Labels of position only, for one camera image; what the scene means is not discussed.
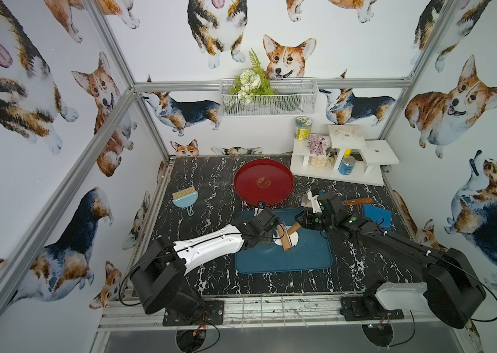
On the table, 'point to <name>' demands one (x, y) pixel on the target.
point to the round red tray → (266, 180)
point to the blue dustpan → (382, 216)
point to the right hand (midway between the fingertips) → (301, 211)
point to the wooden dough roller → (285, 234)
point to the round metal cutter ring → (278, 230)
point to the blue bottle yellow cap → (347, 162)
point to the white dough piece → (293, 237)
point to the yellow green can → (303, 126)
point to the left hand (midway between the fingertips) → (263, 226)
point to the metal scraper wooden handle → (357, 201)
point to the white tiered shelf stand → (345, 137)
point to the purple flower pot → (318, 145)
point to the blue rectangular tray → (312, 250)
